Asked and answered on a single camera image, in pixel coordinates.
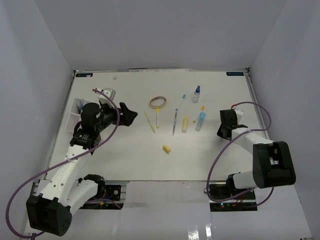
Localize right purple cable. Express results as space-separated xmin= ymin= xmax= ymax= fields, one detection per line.
xmin=205 ymin=101 xmax=274 ymax=207

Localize yellow glue stick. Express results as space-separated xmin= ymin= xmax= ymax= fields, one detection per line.
xmin=181 ymin=115 xmax=189 ymax=133

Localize purple cable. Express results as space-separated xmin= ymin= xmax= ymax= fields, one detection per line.
xmin=5 ymin=89 xmax=123 ymax=238
xmin=205 ymin=101 xmax=274 ymax=207

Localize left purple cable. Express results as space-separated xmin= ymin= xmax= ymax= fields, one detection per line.
xmin=5 ymin=89 xmax=123 ymax=238

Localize clear spray bottle blue cap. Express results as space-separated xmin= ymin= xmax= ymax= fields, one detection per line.
xmin=192 ymin=85 xmax=201 ymax=104

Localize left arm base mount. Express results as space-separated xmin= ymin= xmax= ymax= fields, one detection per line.
xmin=80 ymin=184 xmax=126 ymax=210

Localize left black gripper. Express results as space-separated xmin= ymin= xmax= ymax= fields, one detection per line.
xmin=95 ymin=101 xmax=138 ymax=133

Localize white pen teal cap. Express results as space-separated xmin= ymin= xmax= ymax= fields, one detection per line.
xmin=175 ymin=94 xmax=186 ymax=112

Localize white marker orange cap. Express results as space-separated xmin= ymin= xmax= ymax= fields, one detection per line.
xmin=193 ymin=105 xmax=205 ymax=123

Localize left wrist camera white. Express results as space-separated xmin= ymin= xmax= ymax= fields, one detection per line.
xmin=92 ymin=88 xmax=116 ymax=102

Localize grey silver pen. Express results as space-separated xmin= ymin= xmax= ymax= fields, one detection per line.
xmin=172 ymin=110 xmax=178 ymax=136

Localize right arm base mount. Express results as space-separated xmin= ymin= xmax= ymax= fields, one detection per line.
xmin=209 ymin=182 xmax=258 ymax=213

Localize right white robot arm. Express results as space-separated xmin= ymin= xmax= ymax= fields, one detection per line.
xmin=217 ymin=108 xmax=297 ymax=200

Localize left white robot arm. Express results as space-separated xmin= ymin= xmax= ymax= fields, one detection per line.
xmin=26 ymin=102 xmax=138 ymax=237

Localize dark blue pen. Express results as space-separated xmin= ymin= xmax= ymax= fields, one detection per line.
xmin=77 ymin=99 xmax=85 ymax=114

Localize yellow tape roll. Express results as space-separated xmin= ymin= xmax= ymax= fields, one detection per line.
xmin=149 ymin=96 xmax=167 ymax=109

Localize small yellow cylinder eraser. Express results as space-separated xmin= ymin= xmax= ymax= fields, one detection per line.
xmin=163 ymin=145 xmax=171 ymax=154

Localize white compartment organizer box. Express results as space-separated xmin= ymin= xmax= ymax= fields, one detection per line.
xmin=65 ymin=98 xmax=89 ymax=133

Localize white pen yellow cap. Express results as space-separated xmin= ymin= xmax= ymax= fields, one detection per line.
xmin=156 ymin=108 xmax=160 ymax=128

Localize pale yellow pen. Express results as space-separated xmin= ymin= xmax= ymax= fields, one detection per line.
xmin=143 ymin=111 xmax=156 ymax=134

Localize light blue eraser case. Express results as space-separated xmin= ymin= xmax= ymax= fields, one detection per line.
xmin=195 ymin=111 xmax=206 ymax=132

